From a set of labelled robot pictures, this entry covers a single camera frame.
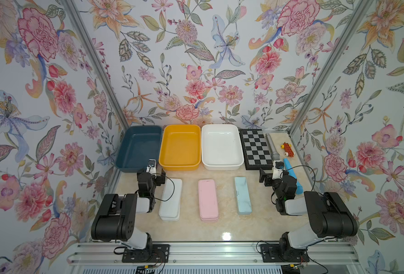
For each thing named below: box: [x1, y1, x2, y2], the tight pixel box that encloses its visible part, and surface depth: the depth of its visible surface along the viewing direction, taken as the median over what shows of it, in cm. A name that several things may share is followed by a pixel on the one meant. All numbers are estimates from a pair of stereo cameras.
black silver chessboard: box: [239, 128, 274, 171], surface depth 109 cm
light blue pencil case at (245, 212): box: [238, 210, 253, 216], surface depth 85 cm
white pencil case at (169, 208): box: [158, 178, 183, 221], surface depth 83 cm
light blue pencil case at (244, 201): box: [234, 176, 253, 215], surface depth 89 cm
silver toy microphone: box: [265, 133, 281, 161], surface depth 112 cm
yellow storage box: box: [158, 124, 202, 171], surface depth 110 cm
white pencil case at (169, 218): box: [158, 215, 180, 222], surface depth 83 cm
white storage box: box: [200, 123, 245, 171], surface depth 115 cm
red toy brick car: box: [280, 142, 296, 159], surface depth 109 cm
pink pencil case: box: [198, 179, 219, 223], surface depth 86 cm
